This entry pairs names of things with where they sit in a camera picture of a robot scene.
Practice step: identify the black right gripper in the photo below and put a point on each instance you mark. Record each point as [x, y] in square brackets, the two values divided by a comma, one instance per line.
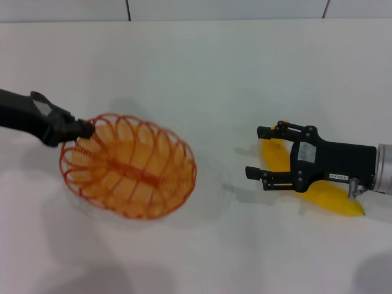
[337, 162]

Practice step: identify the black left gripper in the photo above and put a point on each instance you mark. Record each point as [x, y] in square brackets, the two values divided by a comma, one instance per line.
[27, 113]

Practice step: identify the yellow plastic banana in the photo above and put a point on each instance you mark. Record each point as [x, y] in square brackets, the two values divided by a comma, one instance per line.
[275, 156]

